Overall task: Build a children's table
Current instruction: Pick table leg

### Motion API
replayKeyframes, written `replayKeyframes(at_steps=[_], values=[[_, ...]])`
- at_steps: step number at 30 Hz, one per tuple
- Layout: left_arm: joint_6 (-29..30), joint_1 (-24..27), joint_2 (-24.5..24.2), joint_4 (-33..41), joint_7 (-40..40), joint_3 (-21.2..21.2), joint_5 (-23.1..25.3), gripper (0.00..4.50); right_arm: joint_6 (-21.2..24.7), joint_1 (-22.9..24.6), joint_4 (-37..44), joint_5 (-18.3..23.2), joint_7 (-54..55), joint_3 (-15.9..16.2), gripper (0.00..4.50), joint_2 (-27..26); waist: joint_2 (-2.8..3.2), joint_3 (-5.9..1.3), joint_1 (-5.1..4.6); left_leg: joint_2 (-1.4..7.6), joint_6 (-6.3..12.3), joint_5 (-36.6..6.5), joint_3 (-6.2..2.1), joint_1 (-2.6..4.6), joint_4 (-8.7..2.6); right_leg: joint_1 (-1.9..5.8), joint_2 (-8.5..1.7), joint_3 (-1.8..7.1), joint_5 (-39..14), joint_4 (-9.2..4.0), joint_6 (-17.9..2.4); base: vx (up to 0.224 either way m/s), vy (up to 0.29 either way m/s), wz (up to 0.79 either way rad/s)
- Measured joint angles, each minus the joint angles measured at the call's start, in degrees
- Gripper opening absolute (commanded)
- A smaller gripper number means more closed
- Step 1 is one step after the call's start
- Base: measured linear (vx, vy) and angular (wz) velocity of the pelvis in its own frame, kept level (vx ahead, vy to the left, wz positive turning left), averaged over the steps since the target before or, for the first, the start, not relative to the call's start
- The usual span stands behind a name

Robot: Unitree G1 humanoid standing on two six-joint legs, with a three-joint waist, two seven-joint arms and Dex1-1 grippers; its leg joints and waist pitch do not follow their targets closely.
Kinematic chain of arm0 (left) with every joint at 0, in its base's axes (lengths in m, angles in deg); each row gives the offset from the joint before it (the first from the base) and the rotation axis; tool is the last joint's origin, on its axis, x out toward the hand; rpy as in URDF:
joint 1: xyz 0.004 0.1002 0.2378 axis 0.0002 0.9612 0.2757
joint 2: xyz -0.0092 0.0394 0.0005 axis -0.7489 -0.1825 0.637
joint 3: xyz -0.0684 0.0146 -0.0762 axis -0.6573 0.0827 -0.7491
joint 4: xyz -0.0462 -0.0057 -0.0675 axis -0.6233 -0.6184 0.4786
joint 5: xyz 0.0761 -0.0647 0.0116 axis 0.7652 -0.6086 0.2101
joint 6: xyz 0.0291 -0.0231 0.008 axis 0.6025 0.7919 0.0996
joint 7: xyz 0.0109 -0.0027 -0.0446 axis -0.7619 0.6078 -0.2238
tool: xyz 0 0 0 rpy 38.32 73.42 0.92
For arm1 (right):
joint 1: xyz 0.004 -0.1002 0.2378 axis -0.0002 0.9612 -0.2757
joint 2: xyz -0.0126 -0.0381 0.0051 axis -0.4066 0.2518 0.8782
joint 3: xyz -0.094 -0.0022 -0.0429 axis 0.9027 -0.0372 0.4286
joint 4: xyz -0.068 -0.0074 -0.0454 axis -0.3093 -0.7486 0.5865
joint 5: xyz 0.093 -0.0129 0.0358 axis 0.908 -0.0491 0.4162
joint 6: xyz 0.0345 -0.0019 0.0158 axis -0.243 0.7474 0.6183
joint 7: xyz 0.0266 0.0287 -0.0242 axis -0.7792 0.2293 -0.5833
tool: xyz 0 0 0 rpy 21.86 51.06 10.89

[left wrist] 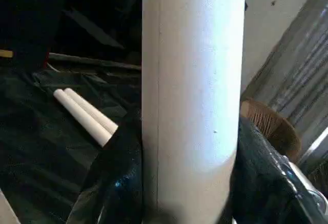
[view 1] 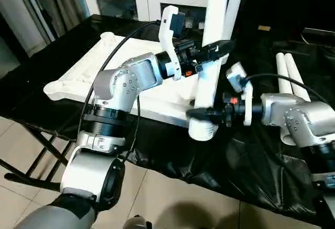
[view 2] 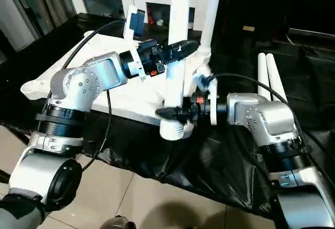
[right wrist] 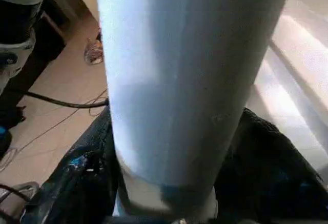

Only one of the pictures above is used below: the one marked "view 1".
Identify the white plastic table leg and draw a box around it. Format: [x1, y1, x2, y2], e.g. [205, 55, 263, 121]
[283, 52, 312, 103]
[187, 0, 234, 143]
[224, 0, 247, 41]
[275, 51, 297, 146]

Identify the white plastic table top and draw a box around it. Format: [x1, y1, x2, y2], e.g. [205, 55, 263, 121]
[42, 31, 229, 129]

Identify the black plastic mat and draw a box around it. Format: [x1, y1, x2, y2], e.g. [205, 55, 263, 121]
[0, 14, 335, 226]

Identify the black flat panel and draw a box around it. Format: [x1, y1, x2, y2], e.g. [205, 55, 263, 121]
[301, 27, 335, 39]

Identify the brown rounded object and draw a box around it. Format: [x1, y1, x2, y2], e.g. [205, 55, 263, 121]
[125, 214, 153, 229]

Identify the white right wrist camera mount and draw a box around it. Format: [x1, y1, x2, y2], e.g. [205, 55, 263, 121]
[226, 62, 255, 127]

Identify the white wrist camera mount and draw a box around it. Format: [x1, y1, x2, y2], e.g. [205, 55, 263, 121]
[158, 5, 187, 81]
[226, 62, 255, 127]

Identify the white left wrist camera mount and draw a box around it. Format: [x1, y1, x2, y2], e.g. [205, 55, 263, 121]
[158, 5, 187, 81]

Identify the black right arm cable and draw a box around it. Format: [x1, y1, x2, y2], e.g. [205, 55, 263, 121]
[245, 72, 331, 107]

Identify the black folding table frame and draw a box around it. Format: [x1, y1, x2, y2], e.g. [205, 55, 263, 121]
[0, 122, 77, 191]

